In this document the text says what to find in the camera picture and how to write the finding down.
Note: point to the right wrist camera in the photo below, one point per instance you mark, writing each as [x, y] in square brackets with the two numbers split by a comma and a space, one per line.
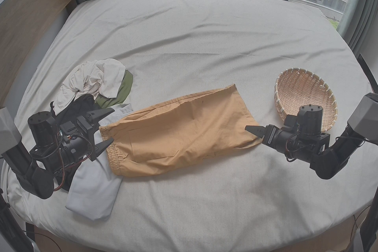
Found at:
[291, 121]

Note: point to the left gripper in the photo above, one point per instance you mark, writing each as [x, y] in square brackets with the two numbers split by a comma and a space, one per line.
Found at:
[75, 150]

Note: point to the white garment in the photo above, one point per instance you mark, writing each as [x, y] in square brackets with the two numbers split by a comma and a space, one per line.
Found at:
[94, 79]

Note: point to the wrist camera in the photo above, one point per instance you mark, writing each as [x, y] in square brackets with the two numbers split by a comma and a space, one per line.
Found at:
[68, 129]
[291, 121]

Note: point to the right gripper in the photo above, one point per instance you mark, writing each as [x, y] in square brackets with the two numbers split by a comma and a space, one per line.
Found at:
[277, 140]

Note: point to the mustard yellow shorts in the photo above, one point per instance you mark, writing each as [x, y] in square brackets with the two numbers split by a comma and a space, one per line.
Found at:
[183, 132]

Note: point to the pale blue garment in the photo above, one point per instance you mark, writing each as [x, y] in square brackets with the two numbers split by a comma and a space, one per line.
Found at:
[91, 191]

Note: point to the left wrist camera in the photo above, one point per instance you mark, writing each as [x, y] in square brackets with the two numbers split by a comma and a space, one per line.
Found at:
[68, 129]

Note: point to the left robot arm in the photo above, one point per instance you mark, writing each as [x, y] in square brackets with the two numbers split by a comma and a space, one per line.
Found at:
[32, 168]

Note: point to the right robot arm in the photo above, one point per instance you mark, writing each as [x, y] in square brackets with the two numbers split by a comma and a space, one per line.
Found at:
[330, 159]

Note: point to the round woven basket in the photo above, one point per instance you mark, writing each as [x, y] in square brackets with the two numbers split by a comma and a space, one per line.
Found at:
[305, 94]

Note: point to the green garment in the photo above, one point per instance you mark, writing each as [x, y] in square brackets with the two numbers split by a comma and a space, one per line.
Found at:
[124, 91]

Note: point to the bed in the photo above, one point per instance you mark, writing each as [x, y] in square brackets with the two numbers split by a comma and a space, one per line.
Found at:
[206, 47]

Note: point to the black garment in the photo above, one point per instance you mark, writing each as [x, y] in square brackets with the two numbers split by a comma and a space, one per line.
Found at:
[78, 107]

